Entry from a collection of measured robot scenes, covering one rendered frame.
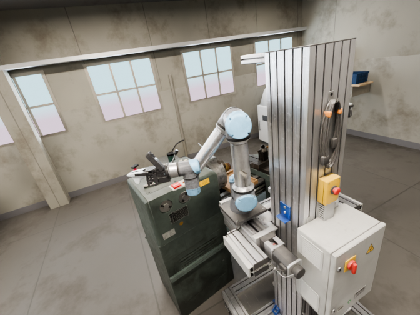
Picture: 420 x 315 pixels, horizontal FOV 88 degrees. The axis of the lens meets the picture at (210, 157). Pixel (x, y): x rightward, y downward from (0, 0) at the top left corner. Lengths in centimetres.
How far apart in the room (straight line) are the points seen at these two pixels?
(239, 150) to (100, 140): 386
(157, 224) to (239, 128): 94
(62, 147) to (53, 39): 175
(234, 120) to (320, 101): 35
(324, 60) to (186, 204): 122
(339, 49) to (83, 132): 424
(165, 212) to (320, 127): 112
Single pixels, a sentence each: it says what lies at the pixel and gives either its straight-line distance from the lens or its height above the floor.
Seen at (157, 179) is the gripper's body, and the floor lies 154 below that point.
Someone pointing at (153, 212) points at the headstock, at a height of 116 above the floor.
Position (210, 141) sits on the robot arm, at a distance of 116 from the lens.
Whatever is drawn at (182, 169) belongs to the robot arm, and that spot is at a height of 157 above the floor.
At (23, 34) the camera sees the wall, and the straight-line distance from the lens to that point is 468.
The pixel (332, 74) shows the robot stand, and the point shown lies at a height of 191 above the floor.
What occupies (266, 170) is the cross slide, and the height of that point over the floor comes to 97.
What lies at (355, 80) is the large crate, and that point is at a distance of 503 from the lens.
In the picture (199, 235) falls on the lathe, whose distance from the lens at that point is 188.
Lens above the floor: 204
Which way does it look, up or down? 24 degrees down
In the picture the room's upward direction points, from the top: 9 degrees counter-clockwise
